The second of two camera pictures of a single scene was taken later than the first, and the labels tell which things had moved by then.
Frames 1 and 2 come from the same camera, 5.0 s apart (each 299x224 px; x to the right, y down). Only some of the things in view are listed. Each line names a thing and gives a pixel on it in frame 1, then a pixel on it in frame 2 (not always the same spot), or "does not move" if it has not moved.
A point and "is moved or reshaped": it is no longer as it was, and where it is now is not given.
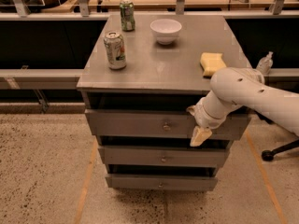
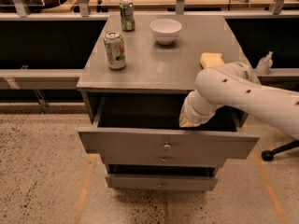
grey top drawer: [160, 125] is moved or reshaped
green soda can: [127, 15] does not move
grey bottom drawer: [162, 183] does not move
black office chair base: [268, 155] does not move
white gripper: [204, 117] to [191, 112]
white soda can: [115, 49] does not move
